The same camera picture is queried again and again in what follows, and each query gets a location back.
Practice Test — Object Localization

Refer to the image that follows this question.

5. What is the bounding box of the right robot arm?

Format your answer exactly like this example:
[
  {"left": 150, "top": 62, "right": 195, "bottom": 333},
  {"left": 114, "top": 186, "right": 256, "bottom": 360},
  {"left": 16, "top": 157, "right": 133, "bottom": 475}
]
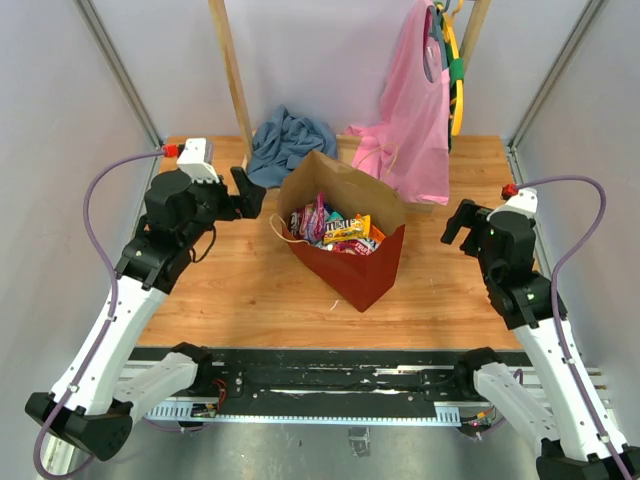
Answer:
[{"left": 441, "top": 191, "right": 639, "bottom": 479}]

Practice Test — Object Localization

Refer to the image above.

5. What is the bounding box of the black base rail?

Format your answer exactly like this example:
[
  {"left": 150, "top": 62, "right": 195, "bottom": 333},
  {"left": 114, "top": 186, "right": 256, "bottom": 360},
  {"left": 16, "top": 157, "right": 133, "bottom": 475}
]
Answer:
[{"left": 146, "top": 349, "right": 488, "bottom": 427}]

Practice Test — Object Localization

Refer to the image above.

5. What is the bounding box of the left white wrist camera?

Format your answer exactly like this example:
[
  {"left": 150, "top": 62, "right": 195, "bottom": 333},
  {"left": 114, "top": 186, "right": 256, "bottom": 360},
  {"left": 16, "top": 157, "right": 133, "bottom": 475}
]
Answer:
[{"left": 177, "top": 138, "right": 219, "bottom": 184}]

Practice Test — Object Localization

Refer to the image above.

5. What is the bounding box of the orange Fox's fruits bag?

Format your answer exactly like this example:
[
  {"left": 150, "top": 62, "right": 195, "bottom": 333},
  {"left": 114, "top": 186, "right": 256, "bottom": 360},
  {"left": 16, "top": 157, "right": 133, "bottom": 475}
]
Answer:
[{"left": 356, "top": 214, "right": 386, "bottom": 245}]

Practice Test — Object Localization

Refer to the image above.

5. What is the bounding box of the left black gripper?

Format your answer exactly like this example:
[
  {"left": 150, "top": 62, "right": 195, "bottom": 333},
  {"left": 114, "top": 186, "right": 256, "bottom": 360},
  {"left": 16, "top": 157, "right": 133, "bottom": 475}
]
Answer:
[{"left": 181, "top": 166, "right": 267, "bottom": 246}]

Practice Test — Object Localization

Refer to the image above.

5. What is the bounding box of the blue crumpled cloth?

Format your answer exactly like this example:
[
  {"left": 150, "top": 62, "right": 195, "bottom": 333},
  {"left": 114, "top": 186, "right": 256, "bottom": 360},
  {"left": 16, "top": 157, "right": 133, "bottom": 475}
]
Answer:
[{"left": 247, "top": 105, "right": 338, "bottom": 189}]

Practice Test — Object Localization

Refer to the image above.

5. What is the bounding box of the yellow hanger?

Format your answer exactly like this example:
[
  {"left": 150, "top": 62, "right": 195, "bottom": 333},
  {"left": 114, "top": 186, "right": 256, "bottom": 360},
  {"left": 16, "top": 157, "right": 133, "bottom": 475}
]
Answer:
[{"left": 435, "top": 1, "right": 465, "bottom": 139}]

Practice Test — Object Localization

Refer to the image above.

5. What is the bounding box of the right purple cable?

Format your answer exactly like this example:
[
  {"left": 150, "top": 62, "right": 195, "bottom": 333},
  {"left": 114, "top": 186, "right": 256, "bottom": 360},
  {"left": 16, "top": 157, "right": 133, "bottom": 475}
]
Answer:
[{"left": 501, "top": 174, "right": 640, "bottom": 480}]

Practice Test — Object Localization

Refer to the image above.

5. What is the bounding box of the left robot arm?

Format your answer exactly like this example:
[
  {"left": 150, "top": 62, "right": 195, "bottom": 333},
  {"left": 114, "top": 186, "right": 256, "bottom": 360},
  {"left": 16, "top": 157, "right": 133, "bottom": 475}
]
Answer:
[{"left": 25, "top": 167, "right": 266, "bottom": 461}]

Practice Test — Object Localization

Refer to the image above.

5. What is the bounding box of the grey hanger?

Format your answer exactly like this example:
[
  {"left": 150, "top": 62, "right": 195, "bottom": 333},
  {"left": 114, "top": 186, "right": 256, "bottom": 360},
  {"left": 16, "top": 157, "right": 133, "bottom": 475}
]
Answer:
[{"left": 423, "top": 4, "right": 448, "bottom": 83}]

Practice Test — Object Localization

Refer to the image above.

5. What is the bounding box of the yellow M&M's packet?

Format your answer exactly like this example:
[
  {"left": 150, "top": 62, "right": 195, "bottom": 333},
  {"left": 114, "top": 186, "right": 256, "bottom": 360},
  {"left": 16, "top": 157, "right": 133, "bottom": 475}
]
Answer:
[{"left": 323, "top": 217, "right": 370, "bottom": 245}]

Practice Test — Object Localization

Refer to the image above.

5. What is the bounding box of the brown red paper bag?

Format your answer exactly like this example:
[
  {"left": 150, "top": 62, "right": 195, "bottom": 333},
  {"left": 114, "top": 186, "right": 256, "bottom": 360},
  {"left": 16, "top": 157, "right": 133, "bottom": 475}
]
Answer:
[{"left": 269, "top": 150, "right": 405, "bottom": 312}]

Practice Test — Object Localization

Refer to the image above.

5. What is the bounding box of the pink shirt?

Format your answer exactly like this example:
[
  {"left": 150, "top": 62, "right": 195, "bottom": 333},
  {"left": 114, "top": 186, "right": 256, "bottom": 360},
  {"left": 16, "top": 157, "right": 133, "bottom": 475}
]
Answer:
[{"left": 345, "top": 1, "right": 450, "bottom": 205}]

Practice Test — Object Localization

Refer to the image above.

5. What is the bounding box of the green hanger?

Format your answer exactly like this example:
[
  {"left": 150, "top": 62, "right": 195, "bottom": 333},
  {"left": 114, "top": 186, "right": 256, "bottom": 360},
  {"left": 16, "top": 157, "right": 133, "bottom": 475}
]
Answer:
[{"left": 449, "top": 58, "right": 464, "bottom": 149}]

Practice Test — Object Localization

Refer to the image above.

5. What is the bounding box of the purple snack packet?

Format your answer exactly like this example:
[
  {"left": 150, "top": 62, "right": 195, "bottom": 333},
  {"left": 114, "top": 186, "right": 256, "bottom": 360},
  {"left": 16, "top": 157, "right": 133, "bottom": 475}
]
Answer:
[{"left": 289, "top": 192, "right": 329, "bottom": 244}]

